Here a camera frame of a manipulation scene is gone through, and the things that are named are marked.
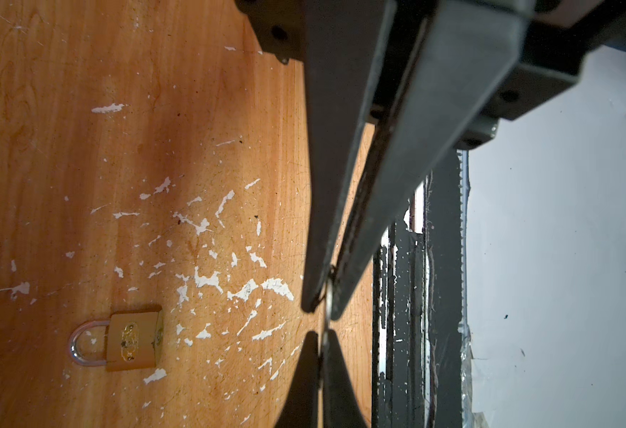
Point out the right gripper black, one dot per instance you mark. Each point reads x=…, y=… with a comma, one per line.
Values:
x=424, y=69

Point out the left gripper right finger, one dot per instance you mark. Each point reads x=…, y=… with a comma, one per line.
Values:
x=340, y=407

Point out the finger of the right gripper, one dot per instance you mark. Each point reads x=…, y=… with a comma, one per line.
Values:
x=344, y=46

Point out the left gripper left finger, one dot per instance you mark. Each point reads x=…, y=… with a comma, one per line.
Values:
x=301, y=407

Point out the small brass padlock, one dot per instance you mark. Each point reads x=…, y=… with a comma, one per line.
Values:
x=134, y=340

